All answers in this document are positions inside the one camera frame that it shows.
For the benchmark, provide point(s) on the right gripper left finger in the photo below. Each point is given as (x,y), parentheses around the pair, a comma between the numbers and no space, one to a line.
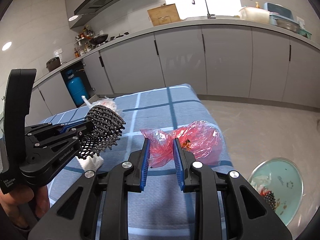
(96,200)

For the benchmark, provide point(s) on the pink translucent plastic bag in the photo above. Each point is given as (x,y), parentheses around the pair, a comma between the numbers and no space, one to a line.
(201,138)

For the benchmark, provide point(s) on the dark cooking pot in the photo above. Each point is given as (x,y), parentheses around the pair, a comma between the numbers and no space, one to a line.
(53,64)

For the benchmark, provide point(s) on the dark knitted mesh scrubber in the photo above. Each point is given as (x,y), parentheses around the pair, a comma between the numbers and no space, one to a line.
(100,130)

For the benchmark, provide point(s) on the teal trash bin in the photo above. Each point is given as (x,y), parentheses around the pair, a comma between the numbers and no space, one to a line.
(280,178)

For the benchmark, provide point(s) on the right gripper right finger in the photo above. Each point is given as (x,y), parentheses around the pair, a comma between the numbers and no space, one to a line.
(226,204)

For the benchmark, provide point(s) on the white cloth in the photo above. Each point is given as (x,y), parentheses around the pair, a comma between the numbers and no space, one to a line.
(91,163)

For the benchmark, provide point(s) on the black wok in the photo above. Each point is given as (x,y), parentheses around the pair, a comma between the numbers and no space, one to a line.
(99,39)

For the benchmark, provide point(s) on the grey kitchen cabinets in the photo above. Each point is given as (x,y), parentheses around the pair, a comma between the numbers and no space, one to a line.
(226,59)

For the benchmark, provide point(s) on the blue gas cylinder under counter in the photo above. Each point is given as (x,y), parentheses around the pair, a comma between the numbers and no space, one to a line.
(76,86)

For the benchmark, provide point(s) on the clear bag red print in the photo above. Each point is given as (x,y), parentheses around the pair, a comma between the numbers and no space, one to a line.
(106,102)

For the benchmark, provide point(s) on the white plastic basin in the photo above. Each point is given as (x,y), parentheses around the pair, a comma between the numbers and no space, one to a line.
(254,14)

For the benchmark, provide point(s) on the kitchen faucet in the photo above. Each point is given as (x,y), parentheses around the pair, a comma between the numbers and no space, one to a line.
(205,5)

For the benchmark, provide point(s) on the blue checked tablecloth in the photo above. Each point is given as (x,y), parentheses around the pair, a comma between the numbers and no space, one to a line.
(162,210)

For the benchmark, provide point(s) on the blue dish rack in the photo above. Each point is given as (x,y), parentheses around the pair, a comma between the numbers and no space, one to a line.
(282,17)

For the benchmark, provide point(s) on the spice bottle rack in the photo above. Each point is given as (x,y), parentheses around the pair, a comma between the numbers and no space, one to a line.
(82,41)

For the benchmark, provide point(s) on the wooden cutting board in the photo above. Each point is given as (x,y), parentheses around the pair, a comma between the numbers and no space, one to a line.
(164,14)

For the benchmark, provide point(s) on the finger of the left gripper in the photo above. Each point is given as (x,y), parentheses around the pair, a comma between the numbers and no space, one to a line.
(78,126)

